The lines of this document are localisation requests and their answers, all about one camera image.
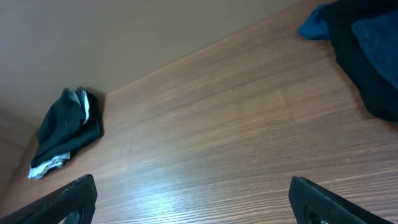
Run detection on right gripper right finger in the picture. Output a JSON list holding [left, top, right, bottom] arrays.
[[289, 176, 392, 224]]

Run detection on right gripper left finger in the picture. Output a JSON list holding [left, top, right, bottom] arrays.
[[1, 174, 97, 224]]

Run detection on black garment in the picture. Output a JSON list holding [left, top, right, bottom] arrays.
[[320, 0, 397, 122], [30, 88, 103, 167]]

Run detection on black garment in pile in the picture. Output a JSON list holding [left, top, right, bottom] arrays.
[[320, 0, 397, 122]]

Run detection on bright blue garment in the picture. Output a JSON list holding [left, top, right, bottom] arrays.
[[298, 4, 330, 40]]

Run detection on navy blue garment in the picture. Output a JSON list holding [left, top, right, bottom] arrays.
[[351, 9, 397, 88]]

